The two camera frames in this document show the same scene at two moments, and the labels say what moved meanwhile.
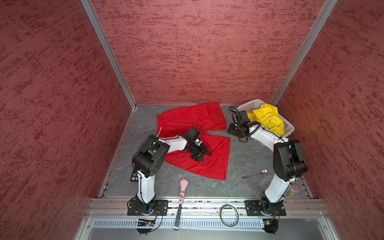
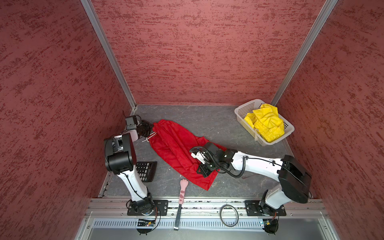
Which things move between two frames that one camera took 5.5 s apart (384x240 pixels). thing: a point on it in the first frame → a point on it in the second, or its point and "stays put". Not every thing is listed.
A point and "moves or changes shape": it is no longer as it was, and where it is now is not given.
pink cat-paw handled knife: [184, 183] stays put
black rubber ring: [221, 218] stays put
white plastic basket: [248, 106] stays put
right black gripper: [230, 130] → [205, 173]
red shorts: [202, 119] moves or changes shape
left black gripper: [203, 151] → [149, 126]
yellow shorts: [267, 115] stays put
